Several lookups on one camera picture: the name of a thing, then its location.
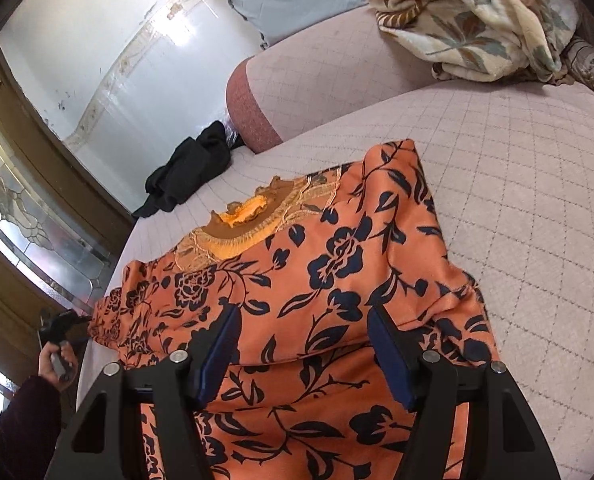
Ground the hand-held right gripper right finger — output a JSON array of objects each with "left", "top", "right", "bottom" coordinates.
[{"left": 367, "top": 304, "right": 562, "bottom": 480}]

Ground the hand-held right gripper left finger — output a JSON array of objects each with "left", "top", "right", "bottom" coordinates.
[{"left": 47, "top": 305, "right": 242, "bottom": 480}]

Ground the orange floral garment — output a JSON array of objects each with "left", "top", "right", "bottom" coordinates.
[{"left": 88, "top": 140, "right": 498, "bottom": 480}]

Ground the person's left forearm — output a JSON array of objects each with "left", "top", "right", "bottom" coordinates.
[{"left": 0, "top": 375, "right": 64, "bottom": 480}]

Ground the person's left hand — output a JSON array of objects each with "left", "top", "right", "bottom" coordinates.
[{"left": 37, "top": 340, "right": 78, "bottom": 387}]

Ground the stained glass door panel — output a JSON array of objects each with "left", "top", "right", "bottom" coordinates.
[{"left": 0, "top": 95, "right": 115, "bottom": 311}]

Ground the black cloth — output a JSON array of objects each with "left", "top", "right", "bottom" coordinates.
[{"left": 132, "top": 121, "right": 235, "bottom": 219}]

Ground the bed with pink quilted cover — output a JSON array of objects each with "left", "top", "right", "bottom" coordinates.
[{"left": 77, "top": 82, "right": 594, "bottom": 480}]

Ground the pink quilted cushion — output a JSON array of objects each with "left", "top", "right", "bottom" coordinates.
[{"left": 225, "top": 2, "right": 594, "bottom": 155}]

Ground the cream floral blanket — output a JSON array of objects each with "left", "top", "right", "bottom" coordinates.
[{"left": 366, "top": 0, "right": 580, "bottom": 83}]

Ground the brown patterned pillow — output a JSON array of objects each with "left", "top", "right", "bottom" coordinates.
[{"left": 559, "top": 35, "right": 594, "bottom": 106}]

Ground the wooden door frame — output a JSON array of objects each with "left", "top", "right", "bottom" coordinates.
[{"left": 0, "top": 35, "right": 135, "bottom": 386}]

